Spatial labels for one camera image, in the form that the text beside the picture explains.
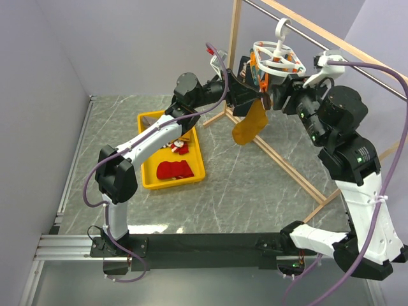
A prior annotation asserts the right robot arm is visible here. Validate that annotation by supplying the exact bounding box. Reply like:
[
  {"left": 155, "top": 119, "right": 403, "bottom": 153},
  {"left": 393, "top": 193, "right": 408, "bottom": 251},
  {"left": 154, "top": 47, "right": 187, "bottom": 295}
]
[{"left": 268, "top": 74, "right": 407, "bottom": 281}]

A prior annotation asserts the yellow plastic tray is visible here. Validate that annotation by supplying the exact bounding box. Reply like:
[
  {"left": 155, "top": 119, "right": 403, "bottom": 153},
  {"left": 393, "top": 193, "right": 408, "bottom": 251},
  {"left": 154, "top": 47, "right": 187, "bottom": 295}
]
[{"left": 136, "top": 110, "right": 206, "bottom": 189}]

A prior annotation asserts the black base bar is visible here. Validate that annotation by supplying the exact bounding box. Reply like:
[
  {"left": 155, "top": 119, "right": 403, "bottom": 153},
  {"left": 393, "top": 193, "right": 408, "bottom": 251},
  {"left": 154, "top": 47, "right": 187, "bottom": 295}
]
[{"left": 90, "top": 233, "right": 314, "bottom": 272}]

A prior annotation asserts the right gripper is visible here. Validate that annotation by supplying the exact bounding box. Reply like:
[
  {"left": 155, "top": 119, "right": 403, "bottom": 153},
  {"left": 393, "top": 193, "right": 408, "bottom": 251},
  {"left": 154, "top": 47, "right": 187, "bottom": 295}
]
[{"left": 271, "top": 72, "right": 332, "bottom": 146}]

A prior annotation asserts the grey sock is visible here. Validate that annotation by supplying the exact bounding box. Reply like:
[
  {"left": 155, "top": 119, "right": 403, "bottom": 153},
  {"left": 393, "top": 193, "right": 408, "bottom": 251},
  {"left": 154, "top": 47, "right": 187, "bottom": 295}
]
[{"left": 141, "top": 116, "right": 158, "bottom": 128}]

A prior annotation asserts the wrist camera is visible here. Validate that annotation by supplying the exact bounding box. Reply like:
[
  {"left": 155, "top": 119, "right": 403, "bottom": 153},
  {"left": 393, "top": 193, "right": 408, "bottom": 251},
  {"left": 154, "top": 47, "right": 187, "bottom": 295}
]
[
  {"left": 206, "top": 42, "right": 228, "bottom": 82},
  {"left": 302, "top": 50, "right": 345, "bottom": 89}
]

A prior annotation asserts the navy blue hanging sock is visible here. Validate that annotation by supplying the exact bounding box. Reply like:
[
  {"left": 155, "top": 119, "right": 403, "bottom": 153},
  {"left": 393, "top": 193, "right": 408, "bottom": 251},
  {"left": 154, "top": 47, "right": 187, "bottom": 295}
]
[{"left": 237, "top": 56, "right": 259, "bottom": 89}]

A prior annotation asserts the wooden rack frame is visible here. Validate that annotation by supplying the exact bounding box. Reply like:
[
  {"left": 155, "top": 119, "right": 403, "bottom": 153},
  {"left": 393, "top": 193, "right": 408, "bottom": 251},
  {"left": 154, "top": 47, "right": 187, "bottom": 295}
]
[{"left": 202, "top": 0, "right": 408, "bottom": 224}]

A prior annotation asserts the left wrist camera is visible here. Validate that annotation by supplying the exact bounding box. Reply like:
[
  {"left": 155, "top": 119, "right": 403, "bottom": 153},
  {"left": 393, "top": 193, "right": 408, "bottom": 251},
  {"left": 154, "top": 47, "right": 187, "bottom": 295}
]
[{"left": 206, "top": 42, "right": 228, "bottom": 82}]

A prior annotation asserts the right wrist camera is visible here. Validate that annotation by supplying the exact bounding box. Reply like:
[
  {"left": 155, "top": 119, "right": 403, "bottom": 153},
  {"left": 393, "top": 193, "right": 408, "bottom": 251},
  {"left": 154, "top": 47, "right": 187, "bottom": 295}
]
[{"left": 302, "top": 50, "right": 345, "bottom": 89}]

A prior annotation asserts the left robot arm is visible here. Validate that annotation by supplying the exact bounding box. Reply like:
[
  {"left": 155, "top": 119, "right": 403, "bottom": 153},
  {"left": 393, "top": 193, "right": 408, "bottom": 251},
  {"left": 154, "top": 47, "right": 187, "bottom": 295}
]
[{"left": 95, "top": 69, "right": 270, "bottom": 256}]

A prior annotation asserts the metal hanging rod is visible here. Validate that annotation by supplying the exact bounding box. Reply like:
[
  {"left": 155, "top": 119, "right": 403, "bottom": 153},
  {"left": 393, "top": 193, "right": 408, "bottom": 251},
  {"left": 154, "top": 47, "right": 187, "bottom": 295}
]
[{"left": 243, "top": 1, "right": 407, "bottom": 100}]

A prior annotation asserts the white round clip hanger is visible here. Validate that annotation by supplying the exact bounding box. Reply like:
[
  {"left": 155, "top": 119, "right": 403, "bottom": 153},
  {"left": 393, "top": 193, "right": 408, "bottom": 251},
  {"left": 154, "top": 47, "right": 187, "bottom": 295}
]
[{"left": 249, "top": 18, "right": 306, "bottom": 92}]

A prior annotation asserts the red white patterned sock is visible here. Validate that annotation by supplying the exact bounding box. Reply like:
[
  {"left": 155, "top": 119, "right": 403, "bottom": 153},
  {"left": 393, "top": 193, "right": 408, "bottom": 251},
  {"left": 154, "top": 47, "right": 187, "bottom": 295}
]
[{"left": 170, "top": 140, "right": 189, "bottom": 155}]

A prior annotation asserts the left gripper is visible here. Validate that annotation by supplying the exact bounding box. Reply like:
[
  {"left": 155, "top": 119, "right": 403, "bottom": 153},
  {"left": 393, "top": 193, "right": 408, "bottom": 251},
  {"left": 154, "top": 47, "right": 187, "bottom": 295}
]
[{"left": 192, "top": 69, "right": 263, "bottom": 109}]

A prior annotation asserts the aluminium rail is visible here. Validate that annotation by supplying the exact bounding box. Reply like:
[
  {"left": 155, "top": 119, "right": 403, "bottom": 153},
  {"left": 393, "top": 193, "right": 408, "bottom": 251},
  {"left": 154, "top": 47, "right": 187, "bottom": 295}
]
[{"left": 18, "top": 94, "right": 96, "bottom": 306}]

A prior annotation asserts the mustard yellow sock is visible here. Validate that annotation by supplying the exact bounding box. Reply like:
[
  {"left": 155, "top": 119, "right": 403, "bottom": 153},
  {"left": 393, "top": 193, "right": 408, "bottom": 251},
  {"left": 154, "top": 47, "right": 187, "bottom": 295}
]
[{"left": 232, "top": 99, "right": 268, "bottom": 145}]

